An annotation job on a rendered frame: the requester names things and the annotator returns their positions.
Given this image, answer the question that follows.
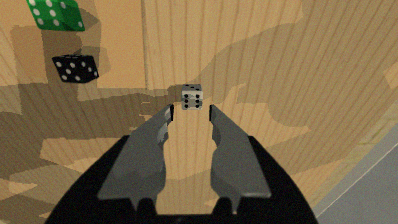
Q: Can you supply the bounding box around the green die with white pips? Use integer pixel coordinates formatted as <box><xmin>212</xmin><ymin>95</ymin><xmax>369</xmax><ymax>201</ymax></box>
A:
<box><xmin>26</xmin><ymin>0</ymin><xmax>85</xmax><ymax>31</ymax></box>

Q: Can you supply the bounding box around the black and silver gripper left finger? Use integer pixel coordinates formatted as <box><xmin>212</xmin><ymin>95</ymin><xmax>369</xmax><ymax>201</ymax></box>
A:
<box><xmin>44</xmin><ymin>104</ymin><xmax>174</xmax><ymax>224</ymax></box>

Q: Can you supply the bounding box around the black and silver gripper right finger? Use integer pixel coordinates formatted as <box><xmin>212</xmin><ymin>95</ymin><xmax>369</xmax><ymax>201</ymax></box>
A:
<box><xmin>209</xmin><ymin>104</ymin><xmax>318</xmax><ymax>224</ymax></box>

